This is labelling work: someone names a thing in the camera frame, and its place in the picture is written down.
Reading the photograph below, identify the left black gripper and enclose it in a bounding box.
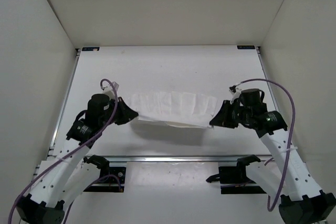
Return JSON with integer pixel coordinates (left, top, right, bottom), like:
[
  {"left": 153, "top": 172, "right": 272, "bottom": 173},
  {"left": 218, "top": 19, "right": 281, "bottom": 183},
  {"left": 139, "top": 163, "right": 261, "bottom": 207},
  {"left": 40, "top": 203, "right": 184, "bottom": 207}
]
[{"left": 102, "top": 93, "right": 139, "bottom": 123}]

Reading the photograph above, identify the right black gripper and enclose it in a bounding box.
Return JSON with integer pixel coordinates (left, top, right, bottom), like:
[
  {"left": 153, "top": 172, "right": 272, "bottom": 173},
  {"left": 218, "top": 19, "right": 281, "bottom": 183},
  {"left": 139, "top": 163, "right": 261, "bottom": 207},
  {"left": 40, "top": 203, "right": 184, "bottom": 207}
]
[{"left": 211, "top": 100, "right": 250, "bottom": 129}]

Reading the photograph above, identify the white pleated skirt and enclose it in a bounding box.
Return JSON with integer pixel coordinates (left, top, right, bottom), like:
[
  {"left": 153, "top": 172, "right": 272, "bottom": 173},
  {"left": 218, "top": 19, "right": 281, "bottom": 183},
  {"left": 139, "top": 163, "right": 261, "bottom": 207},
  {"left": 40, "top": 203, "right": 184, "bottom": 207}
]
[{"left": 128, "top": 92, "right": 218, "bottom": 129}]

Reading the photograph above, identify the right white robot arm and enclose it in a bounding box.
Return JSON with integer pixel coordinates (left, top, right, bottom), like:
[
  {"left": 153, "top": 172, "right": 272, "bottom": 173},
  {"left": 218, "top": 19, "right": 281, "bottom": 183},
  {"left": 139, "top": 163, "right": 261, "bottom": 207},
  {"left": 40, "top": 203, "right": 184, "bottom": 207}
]
[{"left": 210, "top": 87, "right": 335, "bottom": 223}]

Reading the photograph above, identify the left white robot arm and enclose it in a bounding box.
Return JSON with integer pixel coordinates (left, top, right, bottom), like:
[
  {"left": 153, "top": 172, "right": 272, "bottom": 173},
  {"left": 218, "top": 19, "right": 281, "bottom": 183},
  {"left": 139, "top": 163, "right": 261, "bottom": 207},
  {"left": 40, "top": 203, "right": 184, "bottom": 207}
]
[{"left": 16, "top": 94, "right": 139, "bottom": 223}]

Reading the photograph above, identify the left blue corner label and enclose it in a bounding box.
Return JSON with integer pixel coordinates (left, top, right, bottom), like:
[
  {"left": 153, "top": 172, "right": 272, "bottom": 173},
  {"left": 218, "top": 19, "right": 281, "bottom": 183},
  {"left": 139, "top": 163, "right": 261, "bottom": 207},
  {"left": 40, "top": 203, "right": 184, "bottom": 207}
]
[{"left": 81, "top": 47, "right": 100, "bottom": 51}]

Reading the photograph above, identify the blue corner label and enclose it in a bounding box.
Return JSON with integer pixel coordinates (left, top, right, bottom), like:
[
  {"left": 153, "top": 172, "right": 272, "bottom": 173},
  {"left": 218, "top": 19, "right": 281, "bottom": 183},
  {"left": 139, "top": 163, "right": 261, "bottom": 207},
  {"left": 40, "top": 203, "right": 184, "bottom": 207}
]
[
  {"left": 81, "top": 47, "right": 100, "bottom": 51},
  {"left": 237, "top": 45, "right": 255, "bottom": 50}
]

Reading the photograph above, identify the right blue corner label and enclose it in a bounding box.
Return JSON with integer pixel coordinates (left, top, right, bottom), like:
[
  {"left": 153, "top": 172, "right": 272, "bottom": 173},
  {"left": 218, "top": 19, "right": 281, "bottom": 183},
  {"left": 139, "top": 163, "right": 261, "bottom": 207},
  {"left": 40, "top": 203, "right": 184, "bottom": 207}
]
[{"left": 237, "top": 45, "right": 255, "bottom": 50}]

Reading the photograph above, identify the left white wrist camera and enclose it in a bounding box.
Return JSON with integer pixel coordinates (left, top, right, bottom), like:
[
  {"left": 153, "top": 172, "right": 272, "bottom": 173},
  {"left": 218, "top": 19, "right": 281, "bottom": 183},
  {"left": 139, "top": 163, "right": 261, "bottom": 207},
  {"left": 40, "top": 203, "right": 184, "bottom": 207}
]
[{"left": 100, "top": 80, "right": 119, "bottom": 100}]

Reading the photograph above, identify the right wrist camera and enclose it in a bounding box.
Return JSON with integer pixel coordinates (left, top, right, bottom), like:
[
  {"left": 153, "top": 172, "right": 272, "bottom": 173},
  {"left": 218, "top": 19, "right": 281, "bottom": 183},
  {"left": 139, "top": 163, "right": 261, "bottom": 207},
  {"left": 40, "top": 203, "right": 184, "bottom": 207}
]
[{"left": 229, "top": 83, "right": 242, "bottom": 104}]

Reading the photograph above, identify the aluminium front rail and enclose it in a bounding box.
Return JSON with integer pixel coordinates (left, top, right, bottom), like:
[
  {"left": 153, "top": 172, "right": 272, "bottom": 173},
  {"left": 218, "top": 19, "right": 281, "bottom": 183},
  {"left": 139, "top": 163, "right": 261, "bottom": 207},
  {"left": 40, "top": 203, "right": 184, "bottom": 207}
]
[{"left": 105, "top": 156, "right": 240, "bottom": 163}]

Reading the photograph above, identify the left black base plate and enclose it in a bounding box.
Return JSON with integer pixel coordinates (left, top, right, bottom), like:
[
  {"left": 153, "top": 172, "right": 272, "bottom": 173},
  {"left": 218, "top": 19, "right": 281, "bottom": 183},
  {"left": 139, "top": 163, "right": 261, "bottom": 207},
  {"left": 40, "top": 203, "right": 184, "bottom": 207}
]
[{"left": 84, "top": 166, "right": 127, "bottom": 193}]

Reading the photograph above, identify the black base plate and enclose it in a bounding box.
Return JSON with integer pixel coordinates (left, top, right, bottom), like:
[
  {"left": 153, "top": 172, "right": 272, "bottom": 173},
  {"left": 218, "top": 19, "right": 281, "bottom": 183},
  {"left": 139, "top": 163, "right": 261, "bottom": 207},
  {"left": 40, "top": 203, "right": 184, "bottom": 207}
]
[
  {"left": 206, "top": 166, "right": 265, "bottom": 195},
  {"left": 84, "top": 166, "right": 127, "bottom": 193}
]

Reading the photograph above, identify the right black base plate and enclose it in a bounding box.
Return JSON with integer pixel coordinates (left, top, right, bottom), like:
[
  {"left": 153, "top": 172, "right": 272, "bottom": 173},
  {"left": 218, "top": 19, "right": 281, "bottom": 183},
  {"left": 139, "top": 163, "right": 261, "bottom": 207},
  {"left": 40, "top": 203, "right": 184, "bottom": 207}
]
[{"left": 206, "top": 166, "right": 265, "bottom": 195}]

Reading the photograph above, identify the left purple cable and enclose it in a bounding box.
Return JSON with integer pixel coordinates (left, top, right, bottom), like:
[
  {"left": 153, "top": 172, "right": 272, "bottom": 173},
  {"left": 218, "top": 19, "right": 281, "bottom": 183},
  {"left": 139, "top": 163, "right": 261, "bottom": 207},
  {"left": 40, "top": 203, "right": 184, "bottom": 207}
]
[{"left": 7, "top": 78, "right": 124, "bottom": 224}]

